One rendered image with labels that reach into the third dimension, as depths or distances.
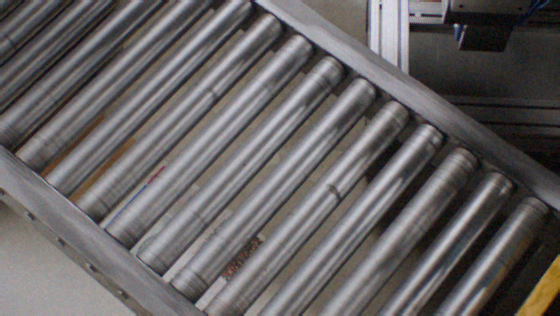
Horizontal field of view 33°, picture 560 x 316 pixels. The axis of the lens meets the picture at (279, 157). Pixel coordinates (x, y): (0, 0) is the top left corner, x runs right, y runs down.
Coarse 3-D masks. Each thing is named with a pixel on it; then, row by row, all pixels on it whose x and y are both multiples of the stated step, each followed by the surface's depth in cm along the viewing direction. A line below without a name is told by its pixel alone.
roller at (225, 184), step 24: (312, 72) 150; (336, 72) 150; (288, 96) 148; (312, 96) 148; (264, 120) 147; (288, 120) 146; (240, 144) 145; (264, 144) 144; (240, 168) 142; (216, 192) 140; (192, 216) 139; (216, 216) 141; (168, 240) 137; (192, 240) 139; (168, 264) 137
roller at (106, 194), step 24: (264, 24) 153; (240, 48) 151; (264, 48) 153; (216, 72) 149; (240, 72) 151; (192, 96) 147; (216, 96) 149; (168, 120) 146; (192, 120) 147; (144, 144) 144; (168, 144) 145; (120, 168) 142; (144, 168) 143; (96, 192) 140; (120, 192) 142; (96, 216) 140
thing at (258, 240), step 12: (156, 168) 229; (192, 192) 227; (180, 204) 225; (168, 216) 224; (228, 216) 224; (156, 228) 223; (216, 228) 223; (144, 240) 222; (204, 240) 221; (252, 240) 221; (132, 252) 220; (192, 252) 220; (252, 252) 220; (180, 264) 219; (240, 264) 219; (168, 276) 218; (228, 276) 218; (216, 288) 216; (204, 300) 215
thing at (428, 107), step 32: (224, 0) 163; (256, 0) 155; (288, 0) 155; (288, 32) 155; (320, 32) 152; (352, 64) 150; (384, 64) 150; (384, 96) 149; (416, 96) 147; (416, 128) 150; (448, 128) 145; (480, 128) 145; (480, 160) 143; (512, 160) 142; (544, 192) 140
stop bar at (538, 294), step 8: (552, 264) 133; (552, 272) 133; (544, 280) 132; (552, 280) 132; (536, 288) 132; (544, 288) 132; (552, 288) 132; (528, 296) 131; (536, 296) 131; (544, 296) 131; (552, 296) 131; (528, 304) 131; (536, 304) 131; (544, 304) 131; (520, 312) 130; (528, 312) 130; (536, 312) 130
